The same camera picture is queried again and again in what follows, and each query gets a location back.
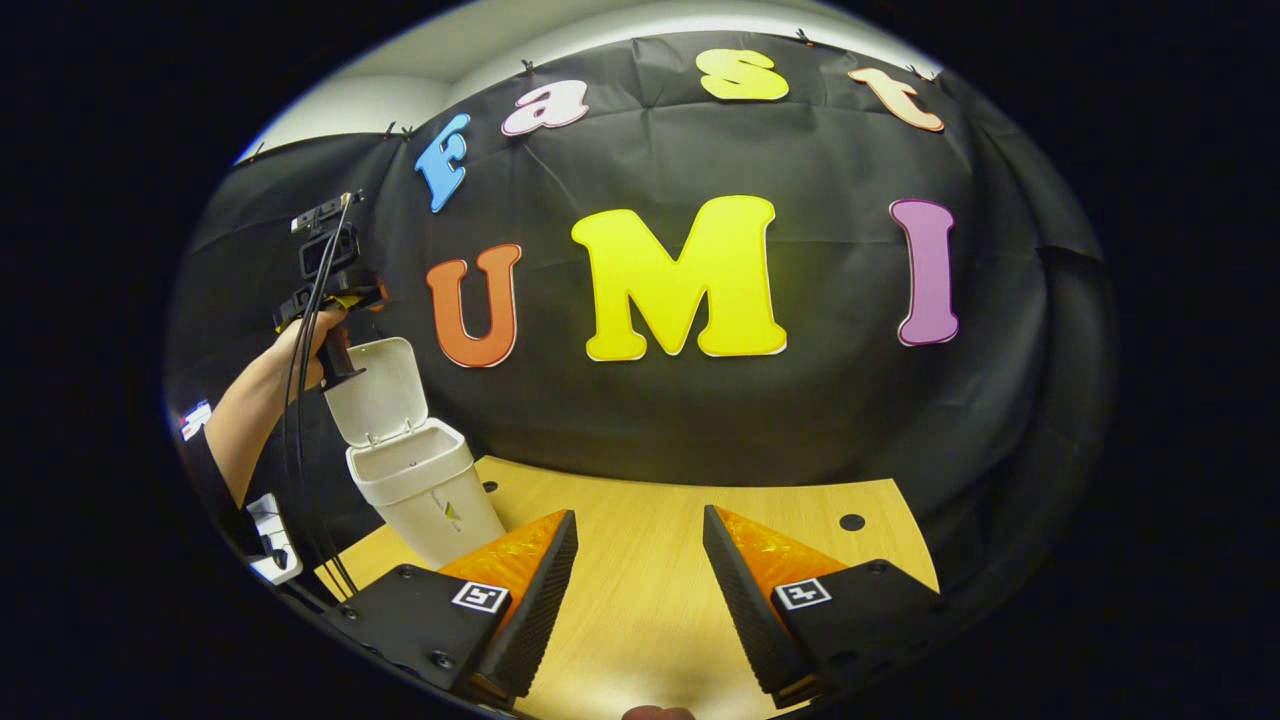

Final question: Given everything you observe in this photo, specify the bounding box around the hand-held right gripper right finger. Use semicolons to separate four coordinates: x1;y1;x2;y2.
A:
702;504;946;709

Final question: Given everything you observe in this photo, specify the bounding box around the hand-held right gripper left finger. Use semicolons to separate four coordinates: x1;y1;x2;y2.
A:
322;509;579;706

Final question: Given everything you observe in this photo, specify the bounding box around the white desktop garbage bin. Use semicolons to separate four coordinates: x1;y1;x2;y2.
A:
322;337;506;571

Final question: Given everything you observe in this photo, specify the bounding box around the wooden desktop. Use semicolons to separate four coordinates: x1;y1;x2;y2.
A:
315;455;941;720

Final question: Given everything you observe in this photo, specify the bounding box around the black backdrop cloth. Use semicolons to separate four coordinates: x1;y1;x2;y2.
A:
165;30;1116;621

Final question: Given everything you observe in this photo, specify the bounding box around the white power strip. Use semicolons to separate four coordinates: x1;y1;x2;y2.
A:
245;493;303;586

